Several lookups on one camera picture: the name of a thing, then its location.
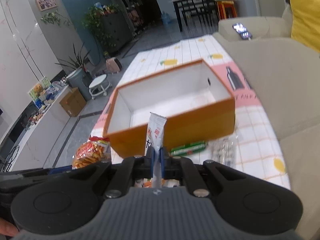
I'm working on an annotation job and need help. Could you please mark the yellow cushion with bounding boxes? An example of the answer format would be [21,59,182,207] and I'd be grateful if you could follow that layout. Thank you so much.
[289,0,319,52]

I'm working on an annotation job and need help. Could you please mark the dark dining table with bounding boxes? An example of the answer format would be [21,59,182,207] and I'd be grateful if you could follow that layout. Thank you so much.
[171,0,220,32]

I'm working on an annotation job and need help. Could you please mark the orange Mimi snack bag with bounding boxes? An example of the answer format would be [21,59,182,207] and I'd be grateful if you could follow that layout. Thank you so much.
[72,137,111,169]

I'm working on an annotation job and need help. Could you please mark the green sausage stick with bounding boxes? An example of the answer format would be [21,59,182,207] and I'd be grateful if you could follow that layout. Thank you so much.
[170,141,207,157]

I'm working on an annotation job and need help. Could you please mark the climbing green plant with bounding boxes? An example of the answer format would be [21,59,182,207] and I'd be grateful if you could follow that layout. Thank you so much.
[82,6,116,56]

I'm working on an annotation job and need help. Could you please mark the orange peanut mix packet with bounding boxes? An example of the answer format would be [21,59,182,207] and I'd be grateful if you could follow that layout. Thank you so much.
[134,178,180,188]

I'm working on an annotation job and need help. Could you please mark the teddy bear toy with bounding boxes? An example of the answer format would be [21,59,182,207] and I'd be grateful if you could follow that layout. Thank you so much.
[30,83,47,100]

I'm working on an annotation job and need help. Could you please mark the dark shoe cabinet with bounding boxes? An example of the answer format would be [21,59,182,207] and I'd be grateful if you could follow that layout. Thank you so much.
[102,12,132,55]

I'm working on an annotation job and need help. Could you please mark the beige sofa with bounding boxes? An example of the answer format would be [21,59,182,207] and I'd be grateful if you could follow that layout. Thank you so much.
[214,6,319,239]

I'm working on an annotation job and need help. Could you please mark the smartphone on sofa arm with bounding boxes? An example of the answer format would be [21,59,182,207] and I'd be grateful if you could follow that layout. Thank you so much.
[232,23,252,40]

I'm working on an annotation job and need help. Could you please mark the pink space heater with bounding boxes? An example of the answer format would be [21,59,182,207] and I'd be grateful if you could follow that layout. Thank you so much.
[106,57,123,74]

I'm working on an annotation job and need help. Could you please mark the orange cardboard box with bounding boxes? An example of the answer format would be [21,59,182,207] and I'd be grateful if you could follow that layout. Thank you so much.
[103,60,235,158]

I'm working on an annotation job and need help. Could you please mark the framed wall picture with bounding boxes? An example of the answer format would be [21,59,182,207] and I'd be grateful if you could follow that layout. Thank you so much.
[35,0,57,11]

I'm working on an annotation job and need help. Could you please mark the white tv cabinet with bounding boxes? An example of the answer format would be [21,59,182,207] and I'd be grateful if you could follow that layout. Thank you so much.
[9,86,71,172]

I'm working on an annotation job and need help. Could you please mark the brown cardboard carton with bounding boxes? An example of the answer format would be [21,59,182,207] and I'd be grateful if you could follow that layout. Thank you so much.
[60,88,86,117]

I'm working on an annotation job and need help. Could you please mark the grey planter with plant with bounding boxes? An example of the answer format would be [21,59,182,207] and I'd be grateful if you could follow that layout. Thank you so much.
[56,43,93,101]

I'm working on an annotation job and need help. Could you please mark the orange stool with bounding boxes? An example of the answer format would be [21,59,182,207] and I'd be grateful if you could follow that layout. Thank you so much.
[216,0,238,20]

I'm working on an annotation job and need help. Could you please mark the white round rolling stool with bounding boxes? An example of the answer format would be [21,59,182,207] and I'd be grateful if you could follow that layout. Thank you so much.
[89,74,112,100]

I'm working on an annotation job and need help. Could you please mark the white noodle stick snack packet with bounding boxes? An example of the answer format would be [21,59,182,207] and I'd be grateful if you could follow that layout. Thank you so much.
[145,113,167,189]

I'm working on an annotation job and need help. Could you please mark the blue water bottle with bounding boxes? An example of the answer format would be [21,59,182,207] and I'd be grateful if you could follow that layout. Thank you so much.
[161,11,171,25]

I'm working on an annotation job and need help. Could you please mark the clear tray of white balls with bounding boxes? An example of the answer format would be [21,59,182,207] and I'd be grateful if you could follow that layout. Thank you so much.
[210,135,236,168]

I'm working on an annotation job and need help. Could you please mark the person's left hand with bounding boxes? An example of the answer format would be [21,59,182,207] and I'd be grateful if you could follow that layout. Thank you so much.
[0,218,19,237]

